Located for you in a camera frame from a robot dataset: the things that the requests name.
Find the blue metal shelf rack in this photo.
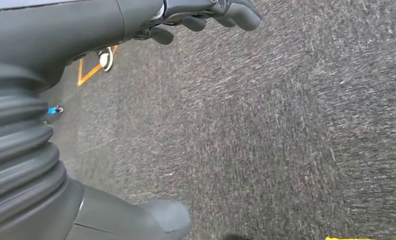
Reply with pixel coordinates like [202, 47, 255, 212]
[42, 105, 65, 126]

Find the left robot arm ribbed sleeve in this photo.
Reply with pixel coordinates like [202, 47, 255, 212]
[0, 61, 70, 233]

